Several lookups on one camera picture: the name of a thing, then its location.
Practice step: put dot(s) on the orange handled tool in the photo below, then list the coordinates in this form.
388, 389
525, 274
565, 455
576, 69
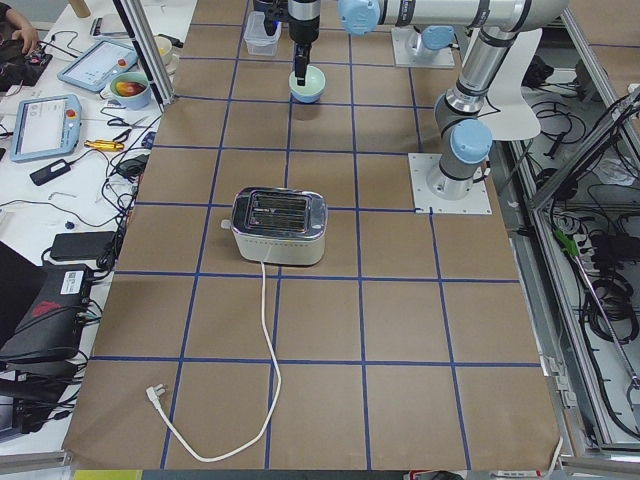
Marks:
104, 145

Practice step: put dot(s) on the green bowl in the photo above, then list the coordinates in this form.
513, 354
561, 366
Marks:
315, 79

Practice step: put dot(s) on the scissors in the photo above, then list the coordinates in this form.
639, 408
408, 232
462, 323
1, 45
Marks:
128, 126

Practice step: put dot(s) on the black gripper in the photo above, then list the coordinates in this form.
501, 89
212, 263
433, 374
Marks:
304, 22

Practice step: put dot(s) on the white chair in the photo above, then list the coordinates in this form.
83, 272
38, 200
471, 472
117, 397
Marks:
506, 113

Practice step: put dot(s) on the beige bowl with lemon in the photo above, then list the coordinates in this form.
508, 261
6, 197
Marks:
166, 52

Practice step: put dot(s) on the blue bowl with fruit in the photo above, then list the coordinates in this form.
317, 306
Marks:
130, 89

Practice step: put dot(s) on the clear plastic container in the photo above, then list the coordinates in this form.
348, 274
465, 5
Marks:
261, 39

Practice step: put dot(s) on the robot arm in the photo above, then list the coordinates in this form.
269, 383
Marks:
430, 40
465, 140

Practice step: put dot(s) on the aluminium frame post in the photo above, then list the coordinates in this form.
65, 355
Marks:
136, 24

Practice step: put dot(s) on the cream toaster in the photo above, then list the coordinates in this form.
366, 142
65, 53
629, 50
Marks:
279, 225

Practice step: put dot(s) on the black power brick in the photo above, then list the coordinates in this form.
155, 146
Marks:
80, 246

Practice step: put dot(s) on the teach pendant tablet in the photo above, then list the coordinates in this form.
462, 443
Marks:
96, 67

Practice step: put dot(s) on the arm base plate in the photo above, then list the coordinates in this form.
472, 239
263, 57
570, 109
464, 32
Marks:
435, 193
403, 57

